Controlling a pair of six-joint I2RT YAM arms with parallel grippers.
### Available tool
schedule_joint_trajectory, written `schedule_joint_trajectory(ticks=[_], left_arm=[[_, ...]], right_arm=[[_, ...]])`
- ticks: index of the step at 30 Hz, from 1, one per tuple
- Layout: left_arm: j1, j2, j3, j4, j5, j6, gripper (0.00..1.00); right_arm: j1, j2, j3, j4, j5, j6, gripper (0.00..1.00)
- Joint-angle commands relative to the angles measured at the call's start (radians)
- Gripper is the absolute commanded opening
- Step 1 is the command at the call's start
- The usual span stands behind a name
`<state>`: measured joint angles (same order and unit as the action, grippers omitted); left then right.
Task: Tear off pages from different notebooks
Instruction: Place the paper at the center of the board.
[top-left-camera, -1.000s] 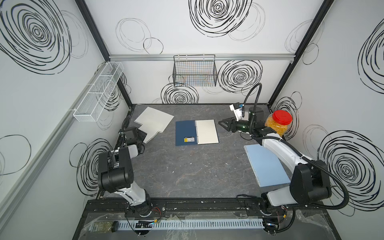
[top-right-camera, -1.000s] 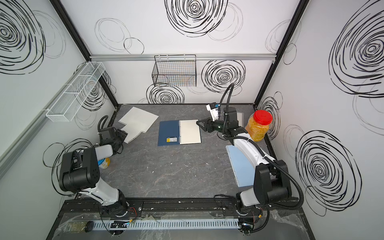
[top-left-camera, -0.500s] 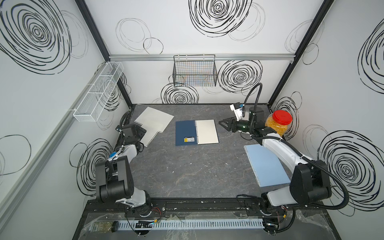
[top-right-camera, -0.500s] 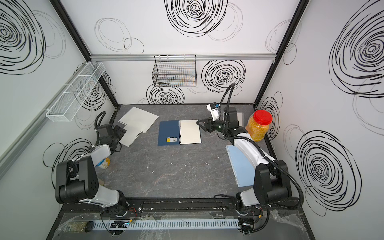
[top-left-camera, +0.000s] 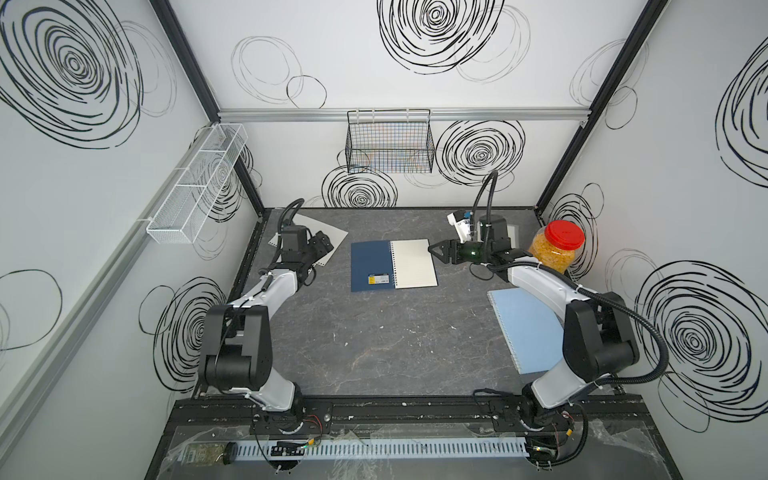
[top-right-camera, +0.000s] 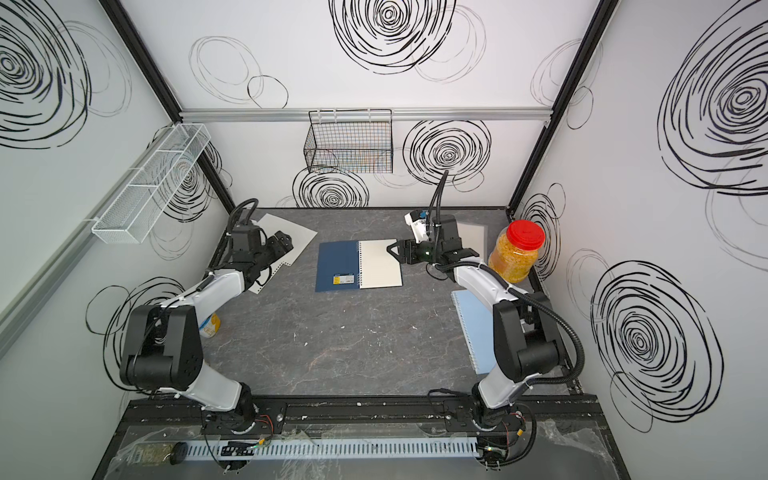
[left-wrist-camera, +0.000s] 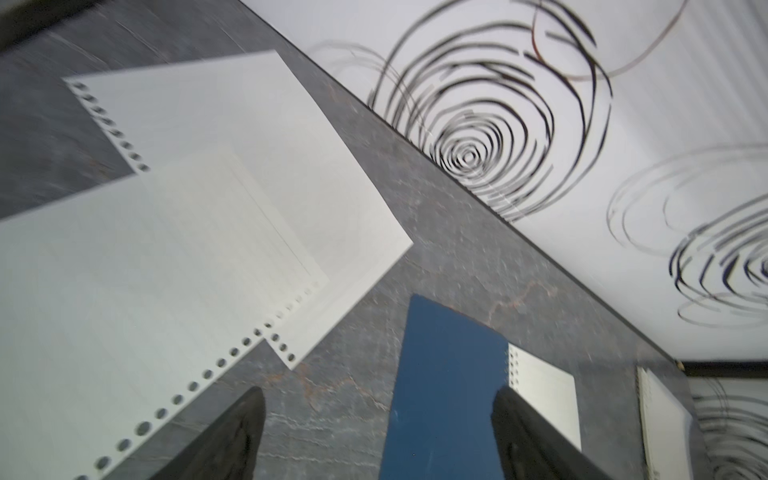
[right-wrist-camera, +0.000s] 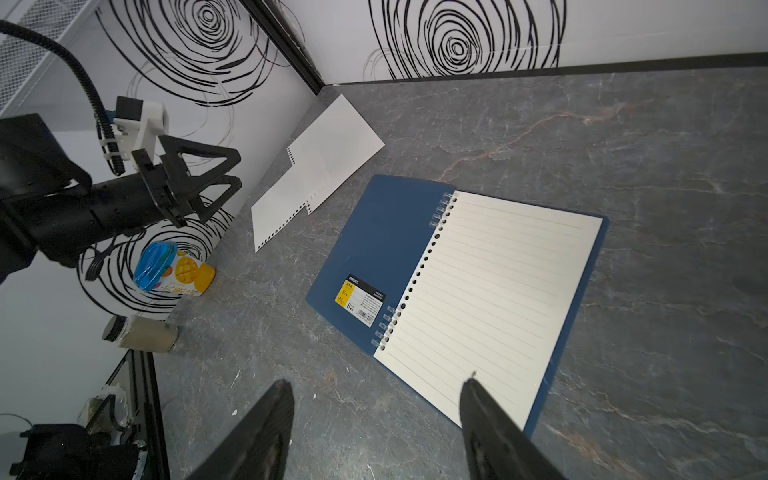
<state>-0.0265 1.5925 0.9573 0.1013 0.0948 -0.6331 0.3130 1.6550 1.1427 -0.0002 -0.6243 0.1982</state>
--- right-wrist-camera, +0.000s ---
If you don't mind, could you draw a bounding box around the white mesh wall shelf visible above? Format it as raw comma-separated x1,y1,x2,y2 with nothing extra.
1,0,98,117

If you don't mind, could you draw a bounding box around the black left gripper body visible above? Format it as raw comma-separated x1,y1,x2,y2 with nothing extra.
1,161,169,264

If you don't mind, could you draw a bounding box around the dark blue spiral notebook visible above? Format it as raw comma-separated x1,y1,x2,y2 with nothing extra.
306,175,609,434

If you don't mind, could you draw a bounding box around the left black frame post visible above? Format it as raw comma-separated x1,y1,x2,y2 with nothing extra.
240,0,325,95

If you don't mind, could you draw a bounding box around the small black cap bottle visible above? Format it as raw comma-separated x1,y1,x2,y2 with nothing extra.
102,315,179,353

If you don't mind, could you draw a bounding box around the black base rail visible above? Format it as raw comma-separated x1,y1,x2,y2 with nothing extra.
78,350,171,479

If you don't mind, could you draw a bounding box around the blue lid snack cup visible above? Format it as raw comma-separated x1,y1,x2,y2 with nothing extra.
133,241,216,296

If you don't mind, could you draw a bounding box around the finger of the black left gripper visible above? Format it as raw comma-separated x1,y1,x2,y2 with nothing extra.
161,175,242,227
131,135,242,198

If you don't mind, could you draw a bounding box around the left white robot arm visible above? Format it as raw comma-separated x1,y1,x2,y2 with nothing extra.
1,114,242,277

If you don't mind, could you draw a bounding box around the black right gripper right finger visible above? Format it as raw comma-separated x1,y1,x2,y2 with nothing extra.
459,378,565,480

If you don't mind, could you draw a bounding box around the torn lined paper page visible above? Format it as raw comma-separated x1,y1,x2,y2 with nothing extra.
287,95,384,213

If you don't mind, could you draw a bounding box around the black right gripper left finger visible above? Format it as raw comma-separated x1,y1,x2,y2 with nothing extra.
190,380,295,479

